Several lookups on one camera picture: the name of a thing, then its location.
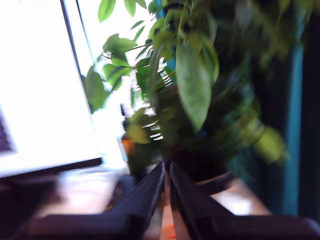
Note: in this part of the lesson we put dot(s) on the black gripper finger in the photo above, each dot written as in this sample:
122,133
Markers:
200,217
137,215

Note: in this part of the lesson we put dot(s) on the black plant pot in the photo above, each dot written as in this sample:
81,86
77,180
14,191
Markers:
200,165

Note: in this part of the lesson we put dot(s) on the translucent white plastic bag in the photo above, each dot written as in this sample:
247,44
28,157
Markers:
80,192

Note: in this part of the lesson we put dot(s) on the amber pump bottle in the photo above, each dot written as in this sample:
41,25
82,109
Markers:
128,150

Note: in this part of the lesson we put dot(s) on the teal curtain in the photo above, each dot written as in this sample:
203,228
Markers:
292,125

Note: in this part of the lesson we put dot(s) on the green leafy houseplant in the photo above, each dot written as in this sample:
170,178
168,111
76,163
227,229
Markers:
192,82

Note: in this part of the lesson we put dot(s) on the black Huawei computer monitor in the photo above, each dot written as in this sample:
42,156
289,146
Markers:
37,75

